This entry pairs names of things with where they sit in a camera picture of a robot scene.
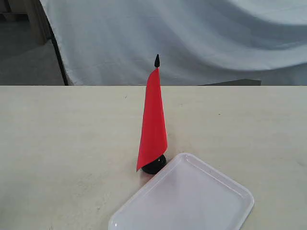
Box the red flag on black pole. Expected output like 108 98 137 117
136 55 167 170

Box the black flag stand base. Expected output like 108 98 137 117
142 154 166 174

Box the white plastic tray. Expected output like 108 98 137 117
108 153 254 230

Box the white backdrop cloth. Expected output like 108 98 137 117
41 0 307 85

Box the black backdrop stand pole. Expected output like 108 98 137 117
48 24 69 86

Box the wooden cabinet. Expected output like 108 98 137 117
0 0 51 45

